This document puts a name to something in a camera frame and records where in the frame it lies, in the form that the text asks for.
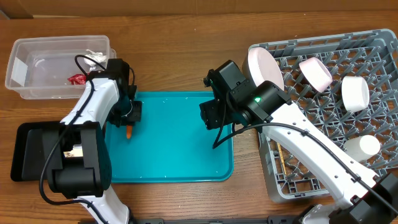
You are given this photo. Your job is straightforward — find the white paper cup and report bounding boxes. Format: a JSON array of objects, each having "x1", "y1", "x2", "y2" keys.
[{"x1": 344, "y1": 135, "x2": 381, "y2": 162}]

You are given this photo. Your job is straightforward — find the orange carrot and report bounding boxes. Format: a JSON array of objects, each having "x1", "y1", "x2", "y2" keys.
[{"x1": 126, "y1": 125, "x2": 132, "y2": 139}]

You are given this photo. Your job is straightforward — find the teal serving tray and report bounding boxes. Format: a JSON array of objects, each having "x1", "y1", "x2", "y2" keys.
[{"x1": 105, "y1": 91, "x2": 234, "y2": 184}]

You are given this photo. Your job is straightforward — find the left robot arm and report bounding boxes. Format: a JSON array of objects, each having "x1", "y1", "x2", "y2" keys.
[{"x1": 39, "y1": 58, "x2": 142, "y2": 223}]

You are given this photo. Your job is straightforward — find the white plate with food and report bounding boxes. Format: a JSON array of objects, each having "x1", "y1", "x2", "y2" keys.
[{"x1": 248, "y1": 47, "x2": 284, "y2": 90}]

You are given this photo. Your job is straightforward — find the grey dishwasher rack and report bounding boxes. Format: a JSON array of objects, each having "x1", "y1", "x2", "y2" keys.
[{"x1": 259, "y1": 29, "x2": 397, "y2": 203}]

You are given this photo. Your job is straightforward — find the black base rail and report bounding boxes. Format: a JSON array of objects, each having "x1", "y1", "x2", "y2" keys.
[{"x1": 128, "y1": 215, "x2": 299, "y2": 224}]

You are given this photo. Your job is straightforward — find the black plastic tray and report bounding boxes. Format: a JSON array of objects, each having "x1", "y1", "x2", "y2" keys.
[{"x1": 10, "y1": 121, "x2": 65, "y2": 182}]

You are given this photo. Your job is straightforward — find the white tissue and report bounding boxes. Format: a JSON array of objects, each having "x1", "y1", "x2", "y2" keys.
[{"x1": 84, "y1": 49, "x2": 107, "y2": 71}]

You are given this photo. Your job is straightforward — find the clear plastic bin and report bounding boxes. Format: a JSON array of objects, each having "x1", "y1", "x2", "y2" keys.
[{"x1": 5, "y1": 35, "x2": 116, "y2": 100}]

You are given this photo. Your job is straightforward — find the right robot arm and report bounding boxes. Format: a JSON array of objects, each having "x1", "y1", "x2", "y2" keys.
[{"x1": 200, "y1": 60, "x2": 397, "y2": 224}]

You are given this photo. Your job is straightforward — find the pale green bowl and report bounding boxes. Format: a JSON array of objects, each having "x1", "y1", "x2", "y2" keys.
[{"x1": 341, "y1": 76, "x2": 370, "y2": 113}]

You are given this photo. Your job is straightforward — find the rice pile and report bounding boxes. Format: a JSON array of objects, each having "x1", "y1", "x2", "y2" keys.
[{"x1": 63, "y1": 148, "x2": 83, "y2": 157}]

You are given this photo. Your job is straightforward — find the red snack wrapper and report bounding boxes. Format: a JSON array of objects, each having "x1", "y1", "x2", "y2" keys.
[{"x1": 68, "y1": 74, "x2": 86, "y2": 85}]

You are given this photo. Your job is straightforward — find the wooden chopstick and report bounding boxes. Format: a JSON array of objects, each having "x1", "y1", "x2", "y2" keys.
[
  {"x1": 277, "y1": 143, "x2": 284, "y2": 166},
  {"x1": 280, "y1": 155, "x2": 287, "y2": 175}
]

